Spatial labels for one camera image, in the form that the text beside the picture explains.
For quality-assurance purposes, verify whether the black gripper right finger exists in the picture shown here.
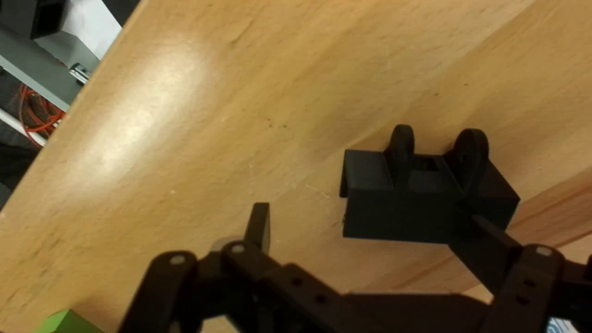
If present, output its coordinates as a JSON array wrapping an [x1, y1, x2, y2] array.
[[450, 211, 592, 333]]

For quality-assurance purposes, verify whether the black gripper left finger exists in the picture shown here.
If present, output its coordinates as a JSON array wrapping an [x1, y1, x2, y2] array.
[[119, 202, 349, 333]]

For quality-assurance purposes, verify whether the black lugged plastic block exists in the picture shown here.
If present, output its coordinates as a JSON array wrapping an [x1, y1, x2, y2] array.
[[339, 124, 522, 246]]

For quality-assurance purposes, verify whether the yellow red green brick stack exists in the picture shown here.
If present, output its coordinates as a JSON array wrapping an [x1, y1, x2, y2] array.
[[36, 307, 106, 333]]

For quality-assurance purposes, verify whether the white flat plate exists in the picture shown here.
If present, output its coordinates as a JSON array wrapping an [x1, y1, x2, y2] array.
[[58, 0, 125, 61]]

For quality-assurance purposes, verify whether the orange cable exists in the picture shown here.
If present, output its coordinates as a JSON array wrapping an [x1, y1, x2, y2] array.
[[17, 83, 69, 141]]

